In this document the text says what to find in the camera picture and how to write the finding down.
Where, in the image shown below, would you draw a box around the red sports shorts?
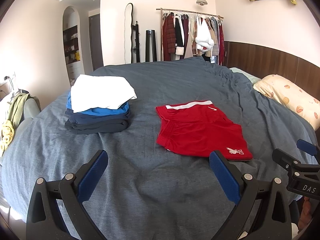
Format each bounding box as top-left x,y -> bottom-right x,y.
156,100 -> 253,161

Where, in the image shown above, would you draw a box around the person right hand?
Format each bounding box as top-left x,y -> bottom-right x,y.
298,197 -> 312,230

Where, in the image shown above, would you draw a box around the patterned cream pillow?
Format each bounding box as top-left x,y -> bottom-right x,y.
253,74 -> 320,131

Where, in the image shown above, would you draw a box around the pale green pillow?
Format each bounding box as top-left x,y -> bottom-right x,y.
229,67 -> 262,85

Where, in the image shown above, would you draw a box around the wooden headboard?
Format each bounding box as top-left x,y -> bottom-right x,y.
223,41 -> 320,99

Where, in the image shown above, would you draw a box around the yellow cloth on chair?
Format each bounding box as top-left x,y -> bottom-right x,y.
1,120 -> 15,156

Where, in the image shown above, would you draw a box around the navy folded garment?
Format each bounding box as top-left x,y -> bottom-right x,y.
65,109 -> 131,124

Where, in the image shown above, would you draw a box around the dark grey folded garment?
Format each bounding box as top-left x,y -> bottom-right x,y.
65,119 -> 129,134

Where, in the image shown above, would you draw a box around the grey armchair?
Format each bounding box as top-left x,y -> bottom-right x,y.
1,89 -> 41,138

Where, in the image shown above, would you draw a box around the red hanging garment right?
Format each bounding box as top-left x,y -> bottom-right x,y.
219,25 -> 225,66

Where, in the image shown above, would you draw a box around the white folded garment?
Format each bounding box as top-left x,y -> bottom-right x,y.
70,74 -> 137,113

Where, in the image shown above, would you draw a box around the blue folded garment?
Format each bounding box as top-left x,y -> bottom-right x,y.
66,93 -> 130,116

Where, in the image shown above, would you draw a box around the white hanging hoodie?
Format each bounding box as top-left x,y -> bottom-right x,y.
195,17 -> 214,53

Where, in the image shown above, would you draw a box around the black white hanging coat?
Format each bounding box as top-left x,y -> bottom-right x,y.
175,15 -> 184,56

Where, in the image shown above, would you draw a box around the black tower speaker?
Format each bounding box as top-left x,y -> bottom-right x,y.
145,29 -> 157,62

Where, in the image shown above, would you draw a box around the dark red checked coat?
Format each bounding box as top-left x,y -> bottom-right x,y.
162,13 -> 176,61

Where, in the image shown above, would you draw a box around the wooden clothes rack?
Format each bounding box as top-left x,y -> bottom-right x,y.
157,8 -> 223,63

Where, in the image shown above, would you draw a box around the black tall stand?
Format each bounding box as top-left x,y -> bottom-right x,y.
131,21 -> 140,63

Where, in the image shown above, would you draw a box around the dark door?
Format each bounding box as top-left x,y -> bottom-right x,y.
89,14 -> 104,70

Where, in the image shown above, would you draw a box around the arched wall shelf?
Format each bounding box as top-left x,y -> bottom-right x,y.
62,7 -> 84,86

